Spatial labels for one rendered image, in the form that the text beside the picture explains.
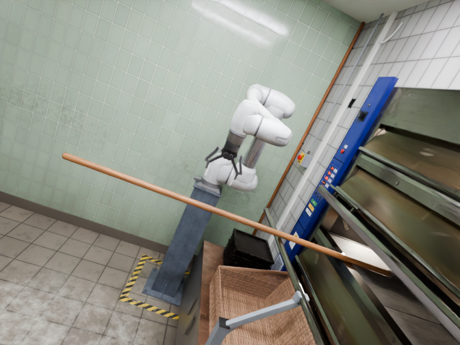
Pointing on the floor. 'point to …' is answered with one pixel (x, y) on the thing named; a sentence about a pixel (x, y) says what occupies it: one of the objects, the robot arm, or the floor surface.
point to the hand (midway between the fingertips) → (218, 178)
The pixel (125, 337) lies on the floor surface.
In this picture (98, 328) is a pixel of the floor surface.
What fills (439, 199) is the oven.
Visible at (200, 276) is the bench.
